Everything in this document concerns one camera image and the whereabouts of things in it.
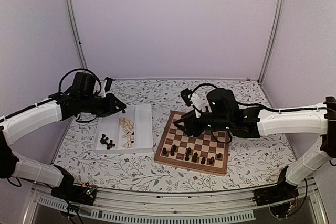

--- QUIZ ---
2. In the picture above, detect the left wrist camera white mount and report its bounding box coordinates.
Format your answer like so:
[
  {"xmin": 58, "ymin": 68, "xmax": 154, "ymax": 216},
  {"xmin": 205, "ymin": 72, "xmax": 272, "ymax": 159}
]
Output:
[{"xmin": 100, "ymin": 77, "xmax": 114, "ymax": 98}]

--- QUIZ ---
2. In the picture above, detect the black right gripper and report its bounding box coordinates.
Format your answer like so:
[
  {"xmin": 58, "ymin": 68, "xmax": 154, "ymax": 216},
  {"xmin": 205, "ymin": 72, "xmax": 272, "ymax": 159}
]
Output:
[{"xmin": 174, "ymin": 109, "xmax": 232, "ymax": 138}]

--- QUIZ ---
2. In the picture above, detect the white plastic compartment tray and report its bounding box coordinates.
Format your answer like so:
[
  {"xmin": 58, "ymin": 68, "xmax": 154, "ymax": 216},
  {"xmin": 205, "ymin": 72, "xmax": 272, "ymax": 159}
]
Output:
[{"xmin": 92, "ymin": 103, "xmax": 154, "ymax": 154}]

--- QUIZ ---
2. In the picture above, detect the pile of dark chess pieces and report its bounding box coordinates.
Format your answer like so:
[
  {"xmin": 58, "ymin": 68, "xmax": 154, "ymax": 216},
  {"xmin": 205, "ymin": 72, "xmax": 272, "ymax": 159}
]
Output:
[{"xmin": 100, "ymin": 134, "xmax": 115, "ymax": 150}]

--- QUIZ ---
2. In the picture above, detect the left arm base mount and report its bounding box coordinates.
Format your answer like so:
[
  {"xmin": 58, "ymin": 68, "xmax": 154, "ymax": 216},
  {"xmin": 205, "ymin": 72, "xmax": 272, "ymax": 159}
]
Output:
[{"xmin": 51, "ymin": 165, "xmax": 97, "ymax": 206}]

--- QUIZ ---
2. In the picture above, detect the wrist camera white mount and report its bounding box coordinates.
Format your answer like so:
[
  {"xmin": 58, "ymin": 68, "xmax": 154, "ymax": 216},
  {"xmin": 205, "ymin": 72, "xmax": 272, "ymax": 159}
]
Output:
[
  {"xmin": 100, "ymin": 77, "xmax": 114, "ymax": 98},
  {"xmin": 180, "ymin": 89, "xmax": 207, "ymax": 118}
]

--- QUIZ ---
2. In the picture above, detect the front aluminium rail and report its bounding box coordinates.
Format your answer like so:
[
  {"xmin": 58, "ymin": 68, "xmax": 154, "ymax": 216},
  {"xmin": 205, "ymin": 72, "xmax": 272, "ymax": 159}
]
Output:
[{"xmin": 23, "ymin": 178, "xmax": 330, "ymax": 223}]

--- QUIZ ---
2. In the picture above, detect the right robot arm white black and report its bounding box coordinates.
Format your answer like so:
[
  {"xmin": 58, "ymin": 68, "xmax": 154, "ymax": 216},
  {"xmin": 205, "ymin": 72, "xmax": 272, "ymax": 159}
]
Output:
[{"xmin": 174, "ymin": 88, "xmax": 335, "ymax": 201}]

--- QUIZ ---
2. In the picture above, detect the left aluminium frame post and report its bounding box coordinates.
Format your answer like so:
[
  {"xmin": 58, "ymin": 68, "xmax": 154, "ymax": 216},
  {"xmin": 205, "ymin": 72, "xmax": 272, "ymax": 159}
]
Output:
[{"xmin": 64, "ymin": 0, "xmax": 88, "ymax": 69}]

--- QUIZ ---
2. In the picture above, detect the right aluminium frame post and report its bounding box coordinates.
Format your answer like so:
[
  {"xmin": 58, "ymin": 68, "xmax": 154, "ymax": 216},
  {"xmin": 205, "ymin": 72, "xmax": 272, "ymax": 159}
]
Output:
[{"xmin": 258, "ymin": 0, "xmax": 285, "ymax": 85}]

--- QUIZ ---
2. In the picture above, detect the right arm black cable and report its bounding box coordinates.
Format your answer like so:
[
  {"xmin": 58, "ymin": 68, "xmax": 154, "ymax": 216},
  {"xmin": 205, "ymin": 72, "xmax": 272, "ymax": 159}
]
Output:
[{"xmin": 191, "ymin": 82, "xmax": 281, "ymax": 143}]

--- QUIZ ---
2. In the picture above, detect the wooden chess board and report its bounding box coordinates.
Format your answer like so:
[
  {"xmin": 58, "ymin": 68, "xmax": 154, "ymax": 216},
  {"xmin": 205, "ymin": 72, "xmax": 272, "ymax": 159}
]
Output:
[{"xmin": 154, "ymin": 111, "xmax": 229, "ymax": 176}]

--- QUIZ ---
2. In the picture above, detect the pile of light chess pieces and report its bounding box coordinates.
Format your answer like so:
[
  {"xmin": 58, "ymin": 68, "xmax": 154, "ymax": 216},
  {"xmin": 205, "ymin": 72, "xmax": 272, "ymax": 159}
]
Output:
[{"xmin": 119, "ymin": 118, "xmax": 135, "ymax": 148}]

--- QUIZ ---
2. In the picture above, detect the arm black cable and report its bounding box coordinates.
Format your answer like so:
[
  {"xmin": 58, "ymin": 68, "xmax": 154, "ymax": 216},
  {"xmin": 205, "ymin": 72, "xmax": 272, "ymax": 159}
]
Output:
[
  {"xmin": 191, "ymin": 82, "xmax": 281, "ymax": 143},
  {"xmin": 58, "ymin": 68, "xmax": 102, "ymax": 96}
]

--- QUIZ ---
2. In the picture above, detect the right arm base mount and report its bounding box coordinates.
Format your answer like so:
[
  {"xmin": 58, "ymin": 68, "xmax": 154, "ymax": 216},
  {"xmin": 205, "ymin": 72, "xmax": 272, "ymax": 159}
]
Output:
[{"xmin": 252, "ymin": 166, "xmax": 299, "ymax": 218}]

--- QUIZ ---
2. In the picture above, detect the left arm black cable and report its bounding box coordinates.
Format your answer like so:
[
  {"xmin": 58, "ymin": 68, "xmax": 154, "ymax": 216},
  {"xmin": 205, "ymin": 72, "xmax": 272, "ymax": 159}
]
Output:
[{"xmin": 58, "ymin": 68, "xmax": 102, "ymax": 96}]

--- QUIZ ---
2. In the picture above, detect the aluminium frame post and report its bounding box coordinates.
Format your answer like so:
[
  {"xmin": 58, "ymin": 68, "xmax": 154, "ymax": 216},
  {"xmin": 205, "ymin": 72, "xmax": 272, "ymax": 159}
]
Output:
[
  {"xmin": 64, "ymin": 0, "xmax": 88, "ymax": 69},
  {"xmin": 258, "ymin": 0, "xmax": 285, "ymax": 85}
]

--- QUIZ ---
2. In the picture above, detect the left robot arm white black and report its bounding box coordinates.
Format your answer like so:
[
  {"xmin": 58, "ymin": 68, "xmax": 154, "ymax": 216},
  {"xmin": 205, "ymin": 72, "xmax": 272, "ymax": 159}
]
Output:
[{"xmin": 1, "ymin": 68, "xmax": 127, "ymax": 200}]

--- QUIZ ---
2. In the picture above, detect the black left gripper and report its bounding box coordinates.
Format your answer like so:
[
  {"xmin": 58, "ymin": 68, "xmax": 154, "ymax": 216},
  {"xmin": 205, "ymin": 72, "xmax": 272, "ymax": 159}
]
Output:
[{"xmin": 81, "ymin": 92, "xmax": 127, "ymax": 118}]

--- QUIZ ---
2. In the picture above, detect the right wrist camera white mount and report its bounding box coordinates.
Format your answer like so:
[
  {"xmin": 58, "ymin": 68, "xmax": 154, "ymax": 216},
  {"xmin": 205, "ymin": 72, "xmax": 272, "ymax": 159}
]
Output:
[{"xmin": 180, "ymin": 89, "xmax": 207, "ymax": 118}]

